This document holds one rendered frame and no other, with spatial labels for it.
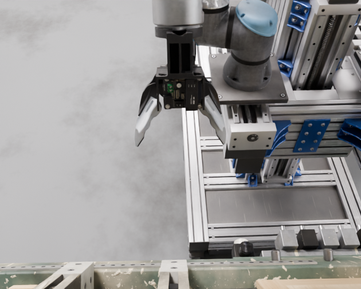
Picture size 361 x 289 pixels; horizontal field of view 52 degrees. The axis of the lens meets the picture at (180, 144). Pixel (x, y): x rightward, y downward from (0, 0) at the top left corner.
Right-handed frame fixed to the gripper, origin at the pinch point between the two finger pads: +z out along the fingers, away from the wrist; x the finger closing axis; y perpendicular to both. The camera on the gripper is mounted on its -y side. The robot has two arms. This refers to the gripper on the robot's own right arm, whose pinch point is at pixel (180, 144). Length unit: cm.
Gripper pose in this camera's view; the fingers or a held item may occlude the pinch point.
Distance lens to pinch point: 65.2
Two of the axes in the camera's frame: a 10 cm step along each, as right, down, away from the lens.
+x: 10.0, -0.3, 0.2
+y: 0.3, 4.1, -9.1
